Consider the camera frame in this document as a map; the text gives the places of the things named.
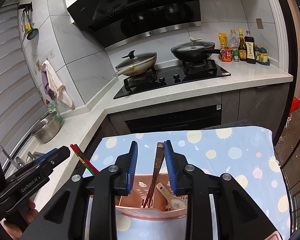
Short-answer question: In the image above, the black wall utensil rack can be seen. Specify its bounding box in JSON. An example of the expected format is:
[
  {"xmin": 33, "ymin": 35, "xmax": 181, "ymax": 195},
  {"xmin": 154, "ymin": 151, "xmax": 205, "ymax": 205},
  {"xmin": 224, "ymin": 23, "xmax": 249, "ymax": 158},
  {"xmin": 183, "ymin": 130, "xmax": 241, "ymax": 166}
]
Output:
[{"xmin": 17, "ymin": 2, "xmax": 34, "ymax": 12}]

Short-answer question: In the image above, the red tub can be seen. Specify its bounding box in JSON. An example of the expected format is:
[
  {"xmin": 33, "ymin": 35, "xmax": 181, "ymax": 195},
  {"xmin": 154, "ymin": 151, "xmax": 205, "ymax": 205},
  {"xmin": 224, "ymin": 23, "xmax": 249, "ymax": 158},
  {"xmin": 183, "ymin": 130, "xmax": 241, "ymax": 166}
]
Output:
[{"xmin": 220, "ymin": 47, "xmax": 234, "ymax": 62}]

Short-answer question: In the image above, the cream hanging towel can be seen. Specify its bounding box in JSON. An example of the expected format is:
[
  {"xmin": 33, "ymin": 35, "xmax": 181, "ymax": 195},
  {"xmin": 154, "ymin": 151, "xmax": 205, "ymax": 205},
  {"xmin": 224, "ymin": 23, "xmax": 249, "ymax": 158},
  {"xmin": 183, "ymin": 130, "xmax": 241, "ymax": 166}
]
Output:
[{"xmin": 41, "ymin": 60, "xmax": 74, "ymax": 109}]

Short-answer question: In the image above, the black wok with glass lid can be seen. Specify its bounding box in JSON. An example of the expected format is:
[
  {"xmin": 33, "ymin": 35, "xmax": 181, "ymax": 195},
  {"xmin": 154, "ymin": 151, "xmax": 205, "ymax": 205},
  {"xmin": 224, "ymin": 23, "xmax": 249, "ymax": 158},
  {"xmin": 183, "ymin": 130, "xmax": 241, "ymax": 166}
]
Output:
[{"xmin": 170, "ymin": 37, "xmax": 227, "ymax": 63}]

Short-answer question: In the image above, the red object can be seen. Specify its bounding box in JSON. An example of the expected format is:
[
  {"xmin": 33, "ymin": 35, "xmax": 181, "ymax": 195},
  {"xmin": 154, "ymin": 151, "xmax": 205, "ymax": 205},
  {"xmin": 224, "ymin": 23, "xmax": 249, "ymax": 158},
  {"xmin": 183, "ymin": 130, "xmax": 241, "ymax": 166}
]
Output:
[{"xmin": 291, "ymin": 97, "xmax": 300, "ymax": 113}]

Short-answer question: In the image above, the dark brown chopstick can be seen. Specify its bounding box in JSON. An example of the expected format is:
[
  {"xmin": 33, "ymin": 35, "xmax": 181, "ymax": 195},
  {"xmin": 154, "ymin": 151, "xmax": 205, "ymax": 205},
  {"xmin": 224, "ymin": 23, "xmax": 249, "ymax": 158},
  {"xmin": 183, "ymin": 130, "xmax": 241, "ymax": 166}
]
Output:
[
  {"xmin": 147, "ymin": 155, "xmax": 163, "ymax": 208},
  {"xmin": 143, "ymin": 142, "xmax": 165, "ymax": 208}
]

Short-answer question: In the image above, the brown sauce bottle yellow label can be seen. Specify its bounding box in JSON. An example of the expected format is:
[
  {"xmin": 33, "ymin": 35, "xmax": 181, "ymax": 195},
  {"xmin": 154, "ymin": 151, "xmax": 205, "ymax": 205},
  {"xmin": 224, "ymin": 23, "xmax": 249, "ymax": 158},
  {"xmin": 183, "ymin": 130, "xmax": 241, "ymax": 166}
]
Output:
[{"xmin": 238, "ymin": 28, "xmax": 248, "ymax": 62}]

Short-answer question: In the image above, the white window blind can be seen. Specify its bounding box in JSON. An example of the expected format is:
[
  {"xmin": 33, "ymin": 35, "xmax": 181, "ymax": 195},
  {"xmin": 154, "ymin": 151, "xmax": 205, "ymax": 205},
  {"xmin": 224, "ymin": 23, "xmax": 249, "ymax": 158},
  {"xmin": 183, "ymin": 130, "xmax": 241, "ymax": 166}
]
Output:
[{"xmin": 0, "ymin": 0, "xmax": 48, "ymax": 142}]

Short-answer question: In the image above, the dark soy sauce bottle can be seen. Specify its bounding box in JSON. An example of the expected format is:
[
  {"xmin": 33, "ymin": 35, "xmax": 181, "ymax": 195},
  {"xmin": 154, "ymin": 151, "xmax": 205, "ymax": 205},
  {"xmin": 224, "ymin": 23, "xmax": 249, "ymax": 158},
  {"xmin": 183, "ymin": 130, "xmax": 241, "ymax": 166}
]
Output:
[{"xmin": 244, "ymin": 30, "xmax": 257, "ymax": 65}]

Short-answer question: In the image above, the green chopstick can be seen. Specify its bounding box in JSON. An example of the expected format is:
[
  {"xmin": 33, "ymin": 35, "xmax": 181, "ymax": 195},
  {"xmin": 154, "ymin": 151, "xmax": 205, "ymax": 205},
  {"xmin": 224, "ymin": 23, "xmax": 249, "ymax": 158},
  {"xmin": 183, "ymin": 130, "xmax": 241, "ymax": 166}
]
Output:
[{"xmin": 77, "ymin": 152, "xmax": 97, "ymax": 176}]

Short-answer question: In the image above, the black gas stove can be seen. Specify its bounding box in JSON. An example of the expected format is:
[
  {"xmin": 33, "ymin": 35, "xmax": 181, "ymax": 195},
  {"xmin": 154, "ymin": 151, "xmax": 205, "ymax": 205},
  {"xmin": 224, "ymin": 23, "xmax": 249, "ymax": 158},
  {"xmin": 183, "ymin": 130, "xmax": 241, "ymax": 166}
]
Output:
[{"xmin": 113, "ymin": 59, "xmax": 232, "ymax": 100}]

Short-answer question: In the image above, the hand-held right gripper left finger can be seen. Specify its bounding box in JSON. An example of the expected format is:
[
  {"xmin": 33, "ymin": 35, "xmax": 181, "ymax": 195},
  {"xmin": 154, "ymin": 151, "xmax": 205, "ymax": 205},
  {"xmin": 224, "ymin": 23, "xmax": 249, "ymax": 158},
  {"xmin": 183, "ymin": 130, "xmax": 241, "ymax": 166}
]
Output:
[{"xmin": 22, "ymin": 140, "xmax": 139, "ymax": 240}]

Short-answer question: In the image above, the beige wok with glass lid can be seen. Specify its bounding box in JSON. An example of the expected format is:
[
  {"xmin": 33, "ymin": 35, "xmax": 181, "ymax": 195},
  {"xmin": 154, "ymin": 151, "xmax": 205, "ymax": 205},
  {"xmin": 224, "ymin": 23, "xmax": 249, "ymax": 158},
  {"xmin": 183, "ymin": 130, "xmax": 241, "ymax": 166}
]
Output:
[{"xmin": 114, "ymin": 50, "xmax": 158, "ymax": 78}]

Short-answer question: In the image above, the white ceramic spoon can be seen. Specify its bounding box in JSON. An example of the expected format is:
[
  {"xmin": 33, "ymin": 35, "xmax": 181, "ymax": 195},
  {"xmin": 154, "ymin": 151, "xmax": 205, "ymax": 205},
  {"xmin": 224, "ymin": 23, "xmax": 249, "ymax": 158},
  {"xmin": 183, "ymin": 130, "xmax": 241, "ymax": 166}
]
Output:
[{"xmin": 156, "ymin": 182, "xmax": 188, "ymax": 211}]

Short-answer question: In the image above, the pink perforated utensil holder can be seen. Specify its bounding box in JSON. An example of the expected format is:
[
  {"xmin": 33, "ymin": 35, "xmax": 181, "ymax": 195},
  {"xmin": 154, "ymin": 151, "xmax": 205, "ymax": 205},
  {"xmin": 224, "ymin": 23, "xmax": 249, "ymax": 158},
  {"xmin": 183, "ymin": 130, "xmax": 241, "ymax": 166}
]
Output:
[{"xmin": 114, "ymin": 173, "xmax": 190, "ymax": 221}]

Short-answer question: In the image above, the green dish soap bottle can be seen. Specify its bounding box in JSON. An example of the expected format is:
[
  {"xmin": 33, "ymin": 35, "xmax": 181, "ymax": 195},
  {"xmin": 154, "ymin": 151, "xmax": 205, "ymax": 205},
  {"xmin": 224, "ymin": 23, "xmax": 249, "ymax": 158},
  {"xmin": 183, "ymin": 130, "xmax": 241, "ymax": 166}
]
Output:
[{"xmin": 46, "ymin": 99, "xmax": 64, "ymax": 123}]

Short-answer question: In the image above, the stainless steel bowl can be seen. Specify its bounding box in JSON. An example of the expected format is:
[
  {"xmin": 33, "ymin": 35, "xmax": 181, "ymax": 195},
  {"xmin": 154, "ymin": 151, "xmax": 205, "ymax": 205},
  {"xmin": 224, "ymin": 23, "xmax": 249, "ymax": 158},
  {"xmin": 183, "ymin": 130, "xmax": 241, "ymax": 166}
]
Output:
[{"xmin": 30, "ymin": 112, "xmax": 61, "ymax": 144}]

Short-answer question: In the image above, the blue dotted tablecloth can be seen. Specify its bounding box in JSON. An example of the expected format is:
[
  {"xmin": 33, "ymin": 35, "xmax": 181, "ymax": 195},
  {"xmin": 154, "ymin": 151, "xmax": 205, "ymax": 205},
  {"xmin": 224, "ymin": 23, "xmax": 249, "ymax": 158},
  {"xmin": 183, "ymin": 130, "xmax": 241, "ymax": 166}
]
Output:
[{"xmin": 82, "ymin": 126, "xmax": 291, "ymax": 240}]

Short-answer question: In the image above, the dark framed glass door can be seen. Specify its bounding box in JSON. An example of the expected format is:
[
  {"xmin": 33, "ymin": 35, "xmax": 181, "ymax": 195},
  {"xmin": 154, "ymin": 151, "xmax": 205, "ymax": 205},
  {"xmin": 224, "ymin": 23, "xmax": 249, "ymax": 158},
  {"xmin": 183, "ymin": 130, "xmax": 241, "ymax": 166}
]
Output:
[{"xmin": 272, "ymin": 0, "xmax": 300, "ymax": 180}]

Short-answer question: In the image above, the purple cloth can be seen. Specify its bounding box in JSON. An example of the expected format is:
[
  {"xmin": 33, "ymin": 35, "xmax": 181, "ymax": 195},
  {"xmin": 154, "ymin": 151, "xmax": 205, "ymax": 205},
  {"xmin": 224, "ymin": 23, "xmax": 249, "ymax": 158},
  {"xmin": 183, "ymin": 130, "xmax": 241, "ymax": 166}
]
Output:
[{"xmin": 41, "ymin": 65, "xmax": 56, "ymax": 97}]

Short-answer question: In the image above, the person's left hand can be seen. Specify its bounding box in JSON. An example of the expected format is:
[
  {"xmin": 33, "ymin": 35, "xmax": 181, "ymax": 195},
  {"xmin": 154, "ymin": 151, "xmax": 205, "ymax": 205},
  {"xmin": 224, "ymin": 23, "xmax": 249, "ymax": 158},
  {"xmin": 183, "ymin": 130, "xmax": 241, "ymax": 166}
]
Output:
[{"xmin": 2, "ymin": 199, "xmax": 38, "ymax": 240}]

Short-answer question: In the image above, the grey base cabinet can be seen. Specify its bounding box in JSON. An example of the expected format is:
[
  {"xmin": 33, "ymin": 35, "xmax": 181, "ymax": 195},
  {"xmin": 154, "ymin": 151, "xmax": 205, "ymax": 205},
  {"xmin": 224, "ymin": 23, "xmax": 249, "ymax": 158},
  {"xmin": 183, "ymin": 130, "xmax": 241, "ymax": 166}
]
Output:
[{"xmin": 221, "ymin": 82, "xmax": 291, "ymax": 131}]

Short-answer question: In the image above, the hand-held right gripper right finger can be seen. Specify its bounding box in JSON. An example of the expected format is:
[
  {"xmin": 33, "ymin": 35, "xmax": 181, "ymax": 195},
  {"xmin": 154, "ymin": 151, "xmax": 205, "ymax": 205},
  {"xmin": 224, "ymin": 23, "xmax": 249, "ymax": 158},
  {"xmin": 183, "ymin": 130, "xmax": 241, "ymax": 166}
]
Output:
[{"xmin": 164, "ymin": 140, "xmax": 276, "ymax": 240}]

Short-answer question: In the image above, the yellow seasoning packet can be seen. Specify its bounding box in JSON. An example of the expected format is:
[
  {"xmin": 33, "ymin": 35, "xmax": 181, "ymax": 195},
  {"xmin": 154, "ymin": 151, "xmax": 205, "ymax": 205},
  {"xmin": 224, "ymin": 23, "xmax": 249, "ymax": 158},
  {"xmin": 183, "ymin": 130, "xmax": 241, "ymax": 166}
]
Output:
[{"xmin": 218, "ymin": 32, "xmax": 228, "ymax": 49}]

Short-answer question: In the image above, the white stone kitchen counter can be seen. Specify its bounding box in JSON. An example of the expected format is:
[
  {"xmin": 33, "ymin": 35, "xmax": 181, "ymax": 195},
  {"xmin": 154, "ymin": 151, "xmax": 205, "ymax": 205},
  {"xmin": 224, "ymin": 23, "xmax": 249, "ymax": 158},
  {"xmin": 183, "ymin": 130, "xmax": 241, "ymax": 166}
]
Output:
[{"xmin": 31, "ymin": 61, "xmax": 294, "ymax": 220}]

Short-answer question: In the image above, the black range hood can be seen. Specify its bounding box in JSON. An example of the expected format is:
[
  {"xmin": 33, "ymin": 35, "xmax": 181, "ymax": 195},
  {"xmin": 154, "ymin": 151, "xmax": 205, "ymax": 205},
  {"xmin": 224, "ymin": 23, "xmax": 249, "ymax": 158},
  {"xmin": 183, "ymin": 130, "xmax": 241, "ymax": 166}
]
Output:
[{"xmin": 62, "ymin": 0, "xmax": 202, "ymax": 49}]

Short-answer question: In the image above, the teal slotted spoon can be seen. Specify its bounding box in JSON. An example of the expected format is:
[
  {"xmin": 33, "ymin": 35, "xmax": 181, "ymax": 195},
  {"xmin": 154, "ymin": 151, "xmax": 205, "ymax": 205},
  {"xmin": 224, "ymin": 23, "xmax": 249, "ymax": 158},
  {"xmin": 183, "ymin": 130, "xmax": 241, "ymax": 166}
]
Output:
[{"xmin": 26, "ymin": 27, "xmax": 39, "ymax": 41}]

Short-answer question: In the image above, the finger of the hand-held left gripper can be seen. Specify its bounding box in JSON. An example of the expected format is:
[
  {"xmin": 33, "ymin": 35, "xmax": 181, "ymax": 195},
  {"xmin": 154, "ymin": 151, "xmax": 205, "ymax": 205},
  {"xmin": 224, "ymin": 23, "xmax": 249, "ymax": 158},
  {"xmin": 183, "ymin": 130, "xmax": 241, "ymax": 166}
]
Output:
[
  {"xmin": 35, "ymin": 148, "xmax": 60, "ymax": 165},
  {"xmin": 39, "ymin": 146, "xmax": 71, "ymax": 175}
]

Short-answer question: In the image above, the clear plastic bottle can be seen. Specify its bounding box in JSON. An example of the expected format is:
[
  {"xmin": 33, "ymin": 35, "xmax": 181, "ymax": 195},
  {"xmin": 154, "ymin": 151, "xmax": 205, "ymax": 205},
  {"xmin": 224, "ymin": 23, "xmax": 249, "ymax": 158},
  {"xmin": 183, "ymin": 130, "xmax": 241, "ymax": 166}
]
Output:
[{"xmin": 227, "ymin": 29, "xmax": 239, "ymax": 49}]

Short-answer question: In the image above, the blue seasoning jar set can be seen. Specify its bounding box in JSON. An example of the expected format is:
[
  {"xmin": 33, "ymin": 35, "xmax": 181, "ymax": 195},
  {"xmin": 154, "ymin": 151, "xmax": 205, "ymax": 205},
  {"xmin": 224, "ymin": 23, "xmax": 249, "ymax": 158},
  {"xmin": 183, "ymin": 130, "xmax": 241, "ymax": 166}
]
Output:
[{"xmin": 254, "ymin": 45, "xmax": 270, "ymax": 66}]

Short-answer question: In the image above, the red chopstick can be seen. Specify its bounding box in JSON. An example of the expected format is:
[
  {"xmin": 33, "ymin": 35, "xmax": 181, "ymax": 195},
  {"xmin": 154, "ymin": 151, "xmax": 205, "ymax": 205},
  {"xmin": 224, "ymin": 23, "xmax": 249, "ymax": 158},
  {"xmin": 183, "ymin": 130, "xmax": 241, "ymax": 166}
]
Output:
[{"xmin": 70, "ymin": 144, "xmax": 100, "ymax": 175}]

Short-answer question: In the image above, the black built-in oven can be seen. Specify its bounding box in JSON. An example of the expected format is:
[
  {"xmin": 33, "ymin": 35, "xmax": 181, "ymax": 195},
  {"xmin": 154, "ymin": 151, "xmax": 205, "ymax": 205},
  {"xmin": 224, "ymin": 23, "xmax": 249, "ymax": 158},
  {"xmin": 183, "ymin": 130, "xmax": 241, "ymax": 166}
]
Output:
[{"xmin": 125, "ymin": 103, "xmax": 223, "ymax": 134}]

